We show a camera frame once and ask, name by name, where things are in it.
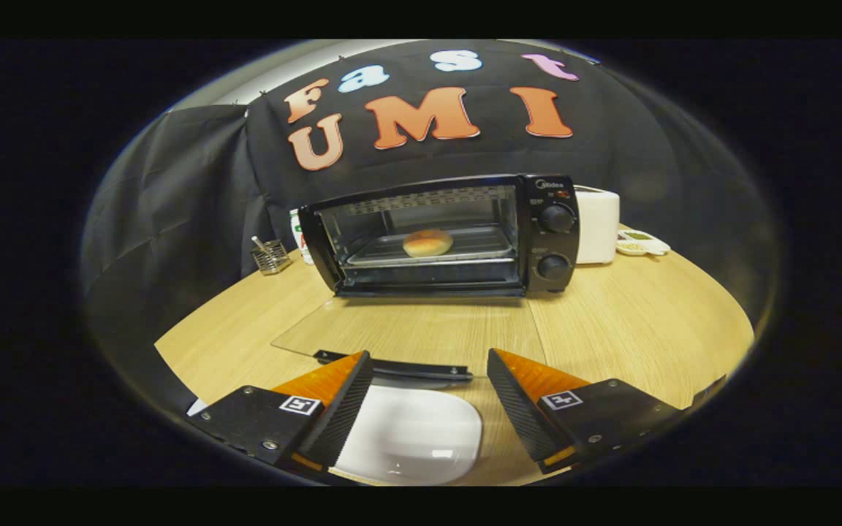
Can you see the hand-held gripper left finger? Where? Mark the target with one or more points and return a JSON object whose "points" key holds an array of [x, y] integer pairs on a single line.
{"points": [[340, 413]]}

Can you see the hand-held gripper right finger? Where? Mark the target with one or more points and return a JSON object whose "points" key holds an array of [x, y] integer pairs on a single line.
{"points": [[516, 409]]}

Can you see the black toaster oven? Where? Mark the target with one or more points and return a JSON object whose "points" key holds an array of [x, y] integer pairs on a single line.
{"points": [[556, 248]]}

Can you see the golden brown bagel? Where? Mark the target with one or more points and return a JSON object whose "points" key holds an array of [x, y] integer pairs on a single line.
{"points": [[428, 242]]}

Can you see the white toaster appliance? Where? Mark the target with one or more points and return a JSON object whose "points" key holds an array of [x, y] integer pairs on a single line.
{"points": [[600, 226]]}

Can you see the white plate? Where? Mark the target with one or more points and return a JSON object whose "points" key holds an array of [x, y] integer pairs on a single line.
{"points": [[414, 438]]}

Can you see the white paper sheet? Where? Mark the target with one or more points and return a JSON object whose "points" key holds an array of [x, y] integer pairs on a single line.
{"points": [[196, 407]]}

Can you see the white bottle green label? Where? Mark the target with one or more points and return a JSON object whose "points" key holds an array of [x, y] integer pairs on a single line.
{"points": [[300, 237]]}

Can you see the small white snack dish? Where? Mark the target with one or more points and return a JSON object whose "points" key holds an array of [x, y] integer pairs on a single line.
{"points": [[640, 245]]}

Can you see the black backdrop cloth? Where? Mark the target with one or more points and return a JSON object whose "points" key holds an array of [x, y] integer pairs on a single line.
{"points": [[209, 183]]}

